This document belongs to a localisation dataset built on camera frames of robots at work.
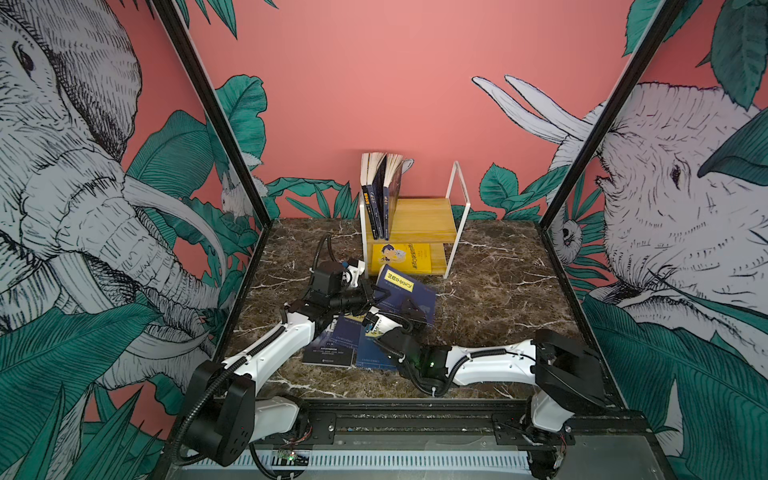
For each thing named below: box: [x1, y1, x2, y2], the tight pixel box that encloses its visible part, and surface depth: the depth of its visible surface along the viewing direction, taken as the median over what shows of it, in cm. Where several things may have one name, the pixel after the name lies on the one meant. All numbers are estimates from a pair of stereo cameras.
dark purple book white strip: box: [302, 316, 355, 369], surface depth 87 cm
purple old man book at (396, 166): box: [383, 154, 414, 240], surface depth 78 cm
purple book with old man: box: [369, 154, 387, 239], surface depth 80 cm
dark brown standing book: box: [360, 153, 379, 237], surface depth 78 cm
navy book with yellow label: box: [330, 314, 365, 349], surface depth 88 cm
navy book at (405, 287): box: [372, 264, 436, 324], surface depth 83 cm
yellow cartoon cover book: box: [371, 243, 432, 274], surface depth 106 cm
